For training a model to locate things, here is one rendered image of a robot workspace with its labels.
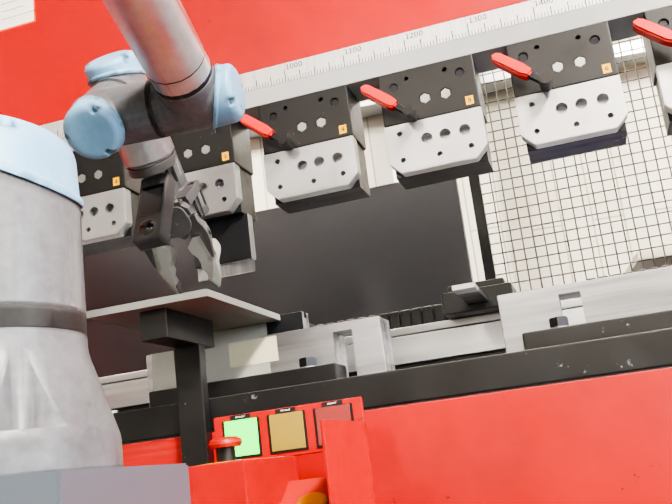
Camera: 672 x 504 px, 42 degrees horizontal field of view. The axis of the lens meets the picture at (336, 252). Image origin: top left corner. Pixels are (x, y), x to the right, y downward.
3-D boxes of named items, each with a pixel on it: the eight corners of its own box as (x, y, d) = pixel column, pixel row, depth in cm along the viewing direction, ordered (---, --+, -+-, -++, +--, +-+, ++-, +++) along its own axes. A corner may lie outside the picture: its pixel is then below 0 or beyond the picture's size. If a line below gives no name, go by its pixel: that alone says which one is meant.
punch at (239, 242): (196, 280, 143) (191, 225, 145) (201, 282, 145) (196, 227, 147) (252, 270, 141) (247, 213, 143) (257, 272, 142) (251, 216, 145)
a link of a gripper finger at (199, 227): (224, 248, 130) (190, 200, 126) (222, 253, 128) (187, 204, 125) (199, 261, 131) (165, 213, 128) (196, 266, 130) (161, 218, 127)
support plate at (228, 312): (84, 318, 117) (84, 311, 117) (176, 338, 141) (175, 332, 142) (207, 295, 112) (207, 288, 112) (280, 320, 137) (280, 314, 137)
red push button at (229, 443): (203, 471, 101) (201, 439, 102) (219, 469, 105) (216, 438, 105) (235, 466, 100) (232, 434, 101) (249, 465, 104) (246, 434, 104)
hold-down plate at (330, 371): (149, 411, 133) (148, 391, 134) (166, 412, 138) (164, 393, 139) (337, 383, 125) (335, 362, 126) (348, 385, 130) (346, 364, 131)
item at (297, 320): (186, 350, 141) (184, 331, 142) (194, 351, 144) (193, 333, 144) (303, 330, 136) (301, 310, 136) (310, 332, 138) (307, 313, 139)
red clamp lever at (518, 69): (494, 48, 128) (553, 75, 124) (497, 59, 132) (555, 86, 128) (487, 58, 128) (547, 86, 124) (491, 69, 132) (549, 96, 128)
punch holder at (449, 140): (390, 175, 133) (376, 75, 137) (403, 190, 141) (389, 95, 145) (489, 154, 129) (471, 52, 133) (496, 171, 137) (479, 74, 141)
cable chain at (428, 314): (316, 344, 175) (314, 325, 176) (325, 347, 181) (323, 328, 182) (503, 314, 165) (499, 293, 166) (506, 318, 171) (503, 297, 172)
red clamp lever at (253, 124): (240, 109, 138) (289, 136, 135) (250, 118, 142) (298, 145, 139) (235, 119, 138) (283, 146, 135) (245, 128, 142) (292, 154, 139)
